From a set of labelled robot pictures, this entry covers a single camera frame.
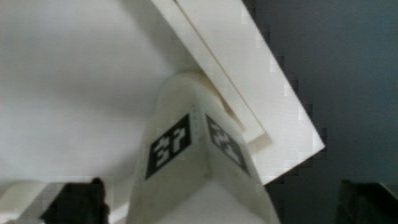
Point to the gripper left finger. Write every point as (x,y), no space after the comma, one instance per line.
(55,203)

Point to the white U-shaped obstacle fence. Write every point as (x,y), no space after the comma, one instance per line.
(226,29)

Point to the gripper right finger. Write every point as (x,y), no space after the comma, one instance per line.
(366,204)

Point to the white square tabletop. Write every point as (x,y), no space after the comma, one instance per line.
(91,51)

